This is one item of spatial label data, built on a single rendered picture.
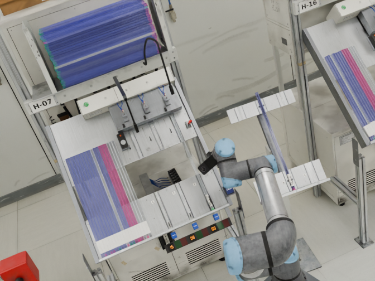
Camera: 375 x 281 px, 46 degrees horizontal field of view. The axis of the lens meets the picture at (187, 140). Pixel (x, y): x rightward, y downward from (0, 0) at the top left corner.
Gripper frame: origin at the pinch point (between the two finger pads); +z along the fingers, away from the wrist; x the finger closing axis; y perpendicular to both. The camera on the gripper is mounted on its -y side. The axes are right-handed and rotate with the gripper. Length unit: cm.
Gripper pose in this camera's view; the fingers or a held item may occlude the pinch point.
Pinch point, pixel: (212, 163)
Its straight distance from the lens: 206.1
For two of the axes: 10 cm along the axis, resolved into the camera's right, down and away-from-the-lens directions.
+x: -6.8, -7.2, 1.0
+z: -0.5, 1.9, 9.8
